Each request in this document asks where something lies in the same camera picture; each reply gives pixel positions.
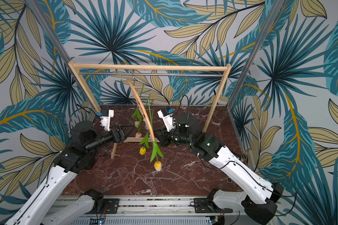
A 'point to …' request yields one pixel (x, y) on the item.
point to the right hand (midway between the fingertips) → (152, 132)
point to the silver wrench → (228, 182)
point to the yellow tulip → (146, 141)
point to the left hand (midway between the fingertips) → (131, 130)
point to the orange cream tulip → (156, 150)
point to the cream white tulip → (137, 115)
